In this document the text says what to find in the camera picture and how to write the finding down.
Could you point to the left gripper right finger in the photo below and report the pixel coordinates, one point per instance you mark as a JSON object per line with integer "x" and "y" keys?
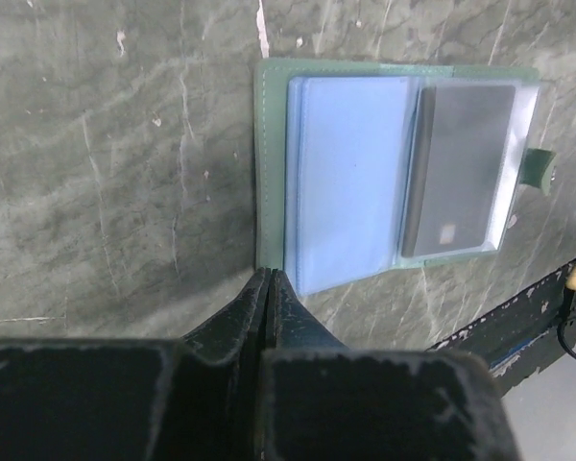
{"x": 322, "y": 401}

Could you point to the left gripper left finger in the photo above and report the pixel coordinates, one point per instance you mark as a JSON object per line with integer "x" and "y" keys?
{"x": 190, "y": 398}

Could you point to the green card holder wallet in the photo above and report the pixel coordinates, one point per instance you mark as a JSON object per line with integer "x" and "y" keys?
{"x": 333, "y": 142}

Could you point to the dark credit card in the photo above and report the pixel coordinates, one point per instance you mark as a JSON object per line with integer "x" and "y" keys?
{"x": 459, "y": 146}

